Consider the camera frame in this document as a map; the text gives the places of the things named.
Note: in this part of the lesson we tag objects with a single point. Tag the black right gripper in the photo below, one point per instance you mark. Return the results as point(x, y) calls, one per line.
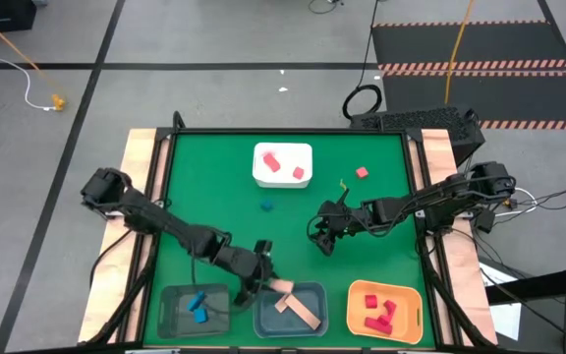
point(339, 218)

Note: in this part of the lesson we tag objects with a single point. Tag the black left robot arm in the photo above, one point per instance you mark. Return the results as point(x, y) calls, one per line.
point(165, 228)

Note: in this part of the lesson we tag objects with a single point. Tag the blue cube block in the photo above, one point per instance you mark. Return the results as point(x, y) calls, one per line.
point(200, 315)
point(266, 205)

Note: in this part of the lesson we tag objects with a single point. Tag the white paper sheet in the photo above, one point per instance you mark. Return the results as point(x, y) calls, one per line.
point(506, 314)

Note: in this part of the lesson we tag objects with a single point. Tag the long wooden block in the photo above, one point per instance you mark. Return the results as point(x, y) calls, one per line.
point(303, 312)

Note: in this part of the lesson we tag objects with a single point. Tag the pink cube block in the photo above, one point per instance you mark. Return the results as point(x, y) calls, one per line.
point(361, 172)
point(298, 173)
point(371, 301)

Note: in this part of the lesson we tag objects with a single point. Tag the blue-grey plastic bin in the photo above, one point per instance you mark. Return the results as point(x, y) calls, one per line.
point(273, 324)

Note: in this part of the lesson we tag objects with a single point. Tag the black computer tower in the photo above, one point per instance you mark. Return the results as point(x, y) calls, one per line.
point(425, 123)

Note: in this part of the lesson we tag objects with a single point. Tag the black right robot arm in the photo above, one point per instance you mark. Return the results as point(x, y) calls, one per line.
point(440, 199)

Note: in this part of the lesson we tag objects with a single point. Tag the white plastic bin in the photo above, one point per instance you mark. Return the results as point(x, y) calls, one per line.
point(285, 152)

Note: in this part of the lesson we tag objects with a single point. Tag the clear grey plastic bin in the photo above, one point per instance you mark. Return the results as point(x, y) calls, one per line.
point(175, 314)

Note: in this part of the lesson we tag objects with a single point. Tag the green table mat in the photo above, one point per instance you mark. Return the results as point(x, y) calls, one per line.
point(214, 172)

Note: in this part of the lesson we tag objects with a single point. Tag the black floor bar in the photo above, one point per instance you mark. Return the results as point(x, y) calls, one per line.
point(548, 285)

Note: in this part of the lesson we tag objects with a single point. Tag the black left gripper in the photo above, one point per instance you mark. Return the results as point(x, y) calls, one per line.
point(248, 268)

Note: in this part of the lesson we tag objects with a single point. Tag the orange plastic bin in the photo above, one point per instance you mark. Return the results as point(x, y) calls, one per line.
point(408, 314)

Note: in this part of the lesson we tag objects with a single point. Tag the black hazard-striped floor mat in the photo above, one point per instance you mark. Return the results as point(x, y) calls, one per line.
point(484, 44)

